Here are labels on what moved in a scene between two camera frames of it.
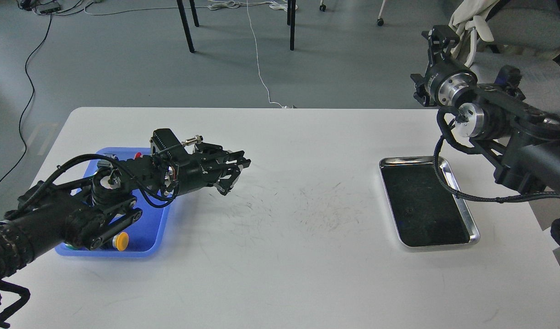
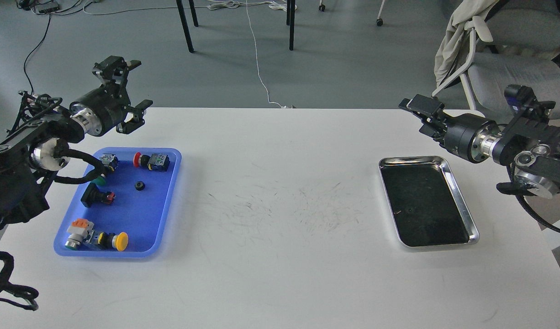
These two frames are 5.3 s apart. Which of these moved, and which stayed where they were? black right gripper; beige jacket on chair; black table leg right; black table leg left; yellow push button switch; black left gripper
Moved: black right gripper; black left gripper
Stayed: black table leg left; yellow push button switch; black table leg right; beige jacket on chair
